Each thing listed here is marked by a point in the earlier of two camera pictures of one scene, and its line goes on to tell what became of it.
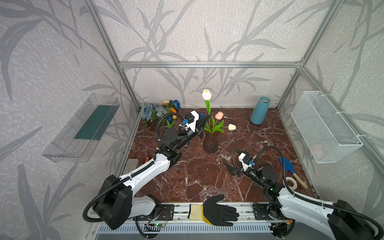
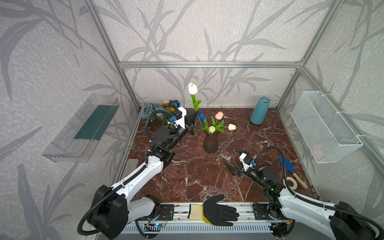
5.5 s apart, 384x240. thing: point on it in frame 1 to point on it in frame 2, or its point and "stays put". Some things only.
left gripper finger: [200, 125] to [190, 120]
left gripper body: [196, 124] to [186, 123]
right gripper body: [239, 169] stays put
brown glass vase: [210, 141] stays put
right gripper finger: [239, 152] stays put
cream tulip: [231, 127] stays put
